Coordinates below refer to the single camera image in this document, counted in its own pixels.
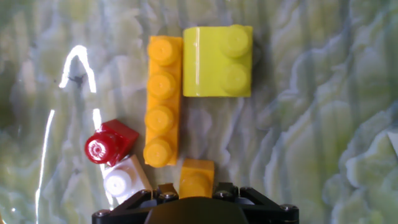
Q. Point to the lime square block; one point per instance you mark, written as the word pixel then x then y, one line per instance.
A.
pixel 211 62

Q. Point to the orange four-stud block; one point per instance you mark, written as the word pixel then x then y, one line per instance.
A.
pixel 163 99

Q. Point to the white four-stud block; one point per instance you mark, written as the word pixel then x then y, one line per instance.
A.
pixel 124 182

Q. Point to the red single-stud block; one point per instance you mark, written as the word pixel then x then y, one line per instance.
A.
pixel 109 143

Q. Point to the orange single-stud block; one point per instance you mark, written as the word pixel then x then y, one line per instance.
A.
pixel 196 179

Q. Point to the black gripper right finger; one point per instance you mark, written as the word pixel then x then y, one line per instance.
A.
pixel 267 211

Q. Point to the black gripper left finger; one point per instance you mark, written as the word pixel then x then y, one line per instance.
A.
pixel 130 207

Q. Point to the green marble pattern mat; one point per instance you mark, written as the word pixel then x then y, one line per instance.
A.
pixel 311 93

